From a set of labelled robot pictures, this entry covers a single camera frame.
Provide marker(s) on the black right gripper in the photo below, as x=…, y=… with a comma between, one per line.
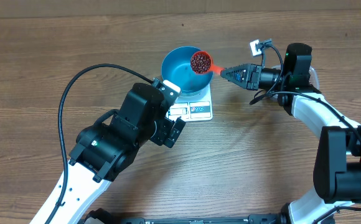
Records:
x=254, y=76

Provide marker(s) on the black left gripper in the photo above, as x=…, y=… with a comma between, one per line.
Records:
x=165, y=127

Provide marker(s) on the red scoop with blue handle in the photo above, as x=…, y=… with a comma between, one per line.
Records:
x=214, y=68

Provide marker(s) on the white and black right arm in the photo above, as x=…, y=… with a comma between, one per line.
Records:
x=337, y=168

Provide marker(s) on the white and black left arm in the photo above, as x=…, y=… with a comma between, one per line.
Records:
x=110, y=145

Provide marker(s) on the white digital kitchen scale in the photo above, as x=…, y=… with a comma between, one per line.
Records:
x=193, y=108

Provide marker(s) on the red beans in scoop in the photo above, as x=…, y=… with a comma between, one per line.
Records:
x=200, y=62

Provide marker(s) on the blue bowl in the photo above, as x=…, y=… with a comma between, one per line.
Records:
x=176, y=69

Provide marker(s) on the clear plastic food container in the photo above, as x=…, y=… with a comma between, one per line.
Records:
x=313, y=80

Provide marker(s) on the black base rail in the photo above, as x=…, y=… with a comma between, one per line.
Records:
x=102, y=216

